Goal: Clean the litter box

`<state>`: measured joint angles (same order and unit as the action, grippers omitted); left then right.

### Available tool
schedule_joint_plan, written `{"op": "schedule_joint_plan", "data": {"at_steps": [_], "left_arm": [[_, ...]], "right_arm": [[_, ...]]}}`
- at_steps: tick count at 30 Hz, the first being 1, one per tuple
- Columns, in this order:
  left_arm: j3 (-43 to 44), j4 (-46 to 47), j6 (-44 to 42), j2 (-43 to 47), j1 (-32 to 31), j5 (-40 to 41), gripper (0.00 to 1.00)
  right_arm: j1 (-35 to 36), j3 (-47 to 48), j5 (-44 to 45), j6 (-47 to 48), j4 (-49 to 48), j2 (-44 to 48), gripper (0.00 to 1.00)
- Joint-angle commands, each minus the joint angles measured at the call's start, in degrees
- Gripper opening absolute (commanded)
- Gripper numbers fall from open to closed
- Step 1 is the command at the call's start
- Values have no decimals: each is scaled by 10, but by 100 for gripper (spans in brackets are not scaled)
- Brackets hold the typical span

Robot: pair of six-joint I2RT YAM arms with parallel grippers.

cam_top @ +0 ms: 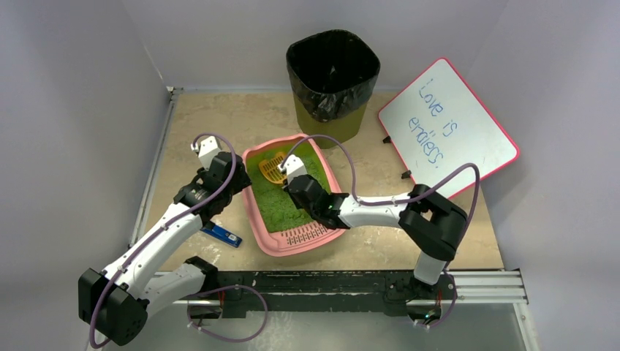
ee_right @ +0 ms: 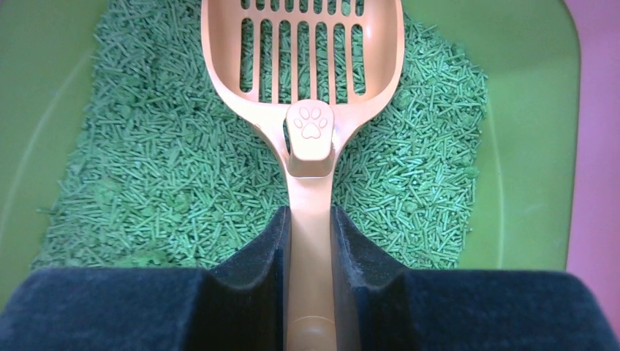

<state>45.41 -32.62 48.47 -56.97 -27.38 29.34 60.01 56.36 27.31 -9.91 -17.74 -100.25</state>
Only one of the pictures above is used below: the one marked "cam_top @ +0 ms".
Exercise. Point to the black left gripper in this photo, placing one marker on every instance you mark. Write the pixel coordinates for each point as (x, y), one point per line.
(232, 175)

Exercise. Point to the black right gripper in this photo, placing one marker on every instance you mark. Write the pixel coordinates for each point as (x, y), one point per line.
(298, 184)

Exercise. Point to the yellow litter scoop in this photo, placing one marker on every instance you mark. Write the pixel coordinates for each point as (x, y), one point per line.
(269, 168)

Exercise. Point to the pink and green litter box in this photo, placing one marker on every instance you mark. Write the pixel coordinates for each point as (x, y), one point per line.
(287, 242)

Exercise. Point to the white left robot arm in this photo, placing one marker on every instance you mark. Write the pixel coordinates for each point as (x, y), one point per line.
(145, 257)

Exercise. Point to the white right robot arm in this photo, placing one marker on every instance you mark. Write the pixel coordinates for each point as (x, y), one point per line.
(434, 223)

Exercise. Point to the green cat litter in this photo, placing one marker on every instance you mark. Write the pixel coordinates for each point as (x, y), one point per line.
(276, 208)

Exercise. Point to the blue and black stapler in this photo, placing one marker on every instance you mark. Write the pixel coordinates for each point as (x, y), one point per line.
(221, 234)

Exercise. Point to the olive green trash bin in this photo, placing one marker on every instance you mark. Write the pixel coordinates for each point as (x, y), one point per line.
(341, 129)

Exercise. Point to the black trash bag liner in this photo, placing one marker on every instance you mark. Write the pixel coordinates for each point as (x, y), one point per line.
(332, 73)

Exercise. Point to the pink framed whiteboard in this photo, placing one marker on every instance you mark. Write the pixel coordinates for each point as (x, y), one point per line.
(437, 124)

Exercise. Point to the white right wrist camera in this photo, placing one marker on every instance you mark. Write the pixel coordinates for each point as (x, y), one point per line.
(291, 168)

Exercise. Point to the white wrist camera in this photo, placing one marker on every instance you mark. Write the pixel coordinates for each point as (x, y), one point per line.
(206, 150)
(291, 168)

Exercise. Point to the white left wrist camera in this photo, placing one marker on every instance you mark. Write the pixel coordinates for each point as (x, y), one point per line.
(206, 150)

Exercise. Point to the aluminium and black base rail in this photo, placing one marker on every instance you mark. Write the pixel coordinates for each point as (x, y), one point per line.
(394, 293)

